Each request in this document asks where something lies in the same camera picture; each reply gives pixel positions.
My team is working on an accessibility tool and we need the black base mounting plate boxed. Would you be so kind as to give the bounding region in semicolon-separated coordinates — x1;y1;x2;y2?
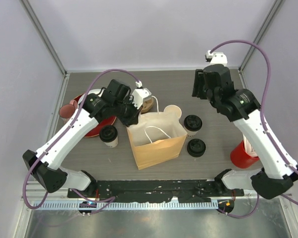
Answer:
67;179;245;202

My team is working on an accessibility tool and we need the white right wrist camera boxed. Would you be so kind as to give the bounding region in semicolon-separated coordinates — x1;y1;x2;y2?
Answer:
205;50;228;66

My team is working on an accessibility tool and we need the stack of black cup lids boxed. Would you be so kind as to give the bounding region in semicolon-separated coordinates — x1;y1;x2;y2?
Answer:
187;139;206;158

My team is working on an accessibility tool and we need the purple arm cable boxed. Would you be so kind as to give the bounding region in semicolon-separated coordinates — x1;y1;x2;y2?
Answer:
208;40;298;219
22;69;143;216

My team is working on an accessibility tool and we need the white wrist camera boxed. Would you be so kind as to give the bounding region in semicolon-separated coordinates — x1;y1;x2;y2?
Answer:
205;50;228;66
132;81;151;109

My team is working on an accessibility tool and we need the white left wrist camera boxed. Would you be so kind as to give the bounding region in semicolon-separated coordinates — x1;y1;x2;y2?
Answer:
132;81;151;109

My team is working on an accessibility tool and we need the dark red round tray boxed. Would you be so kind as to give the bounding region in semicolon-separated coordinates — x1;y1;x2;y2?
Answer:
72;93;118;138

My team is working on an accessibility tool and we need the brown paper takeout bag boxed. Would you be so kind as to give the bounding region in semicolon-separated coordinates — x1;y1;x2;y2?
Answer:
127;110;187;170

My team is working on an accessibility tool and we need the red cup of straws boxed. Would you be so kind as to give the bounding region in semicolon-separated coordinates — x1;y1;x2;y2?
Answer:
230;141;259;169

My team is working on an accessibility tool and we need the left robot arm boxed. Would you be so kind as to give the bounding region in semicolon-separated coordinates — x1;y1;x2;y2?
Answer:
22;79;151;198

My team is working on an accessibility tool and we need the pink glass mug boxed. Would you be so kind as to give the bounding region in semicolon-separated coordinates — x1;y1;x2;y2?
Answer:
59;100;77;123

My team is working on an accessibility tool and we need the white paper cup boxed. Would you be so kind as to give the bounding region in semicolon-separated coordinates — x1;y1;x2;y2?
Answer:
99;125;118;148
183;115;203;138

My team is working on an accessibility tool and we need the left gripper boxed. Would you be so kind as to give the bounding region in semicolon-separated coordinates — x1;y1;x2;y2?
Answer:
113;96;144;127

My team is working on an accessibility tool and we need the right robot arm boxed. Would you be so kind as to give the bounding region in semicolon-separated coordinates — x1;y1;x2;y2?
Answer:
192;64;298;199

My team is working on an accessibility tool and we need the white paper plate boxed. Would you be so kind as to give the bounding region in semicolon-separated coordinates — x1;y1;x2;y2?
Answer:
88;89;102;95

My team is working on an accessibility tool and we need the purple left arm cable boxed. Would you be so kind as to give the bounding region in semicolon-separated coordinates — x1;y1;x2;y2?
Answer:
22;69;143;216

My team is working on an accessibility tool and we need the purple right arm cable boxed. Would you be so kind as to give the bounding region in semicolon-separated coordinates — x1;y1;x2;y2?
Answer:
208;40;298;219

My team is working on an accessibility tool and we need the brown cardboard cup carrier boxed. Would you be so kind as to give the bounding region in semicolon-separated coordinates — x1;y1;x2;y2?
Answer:
141;97;154;114

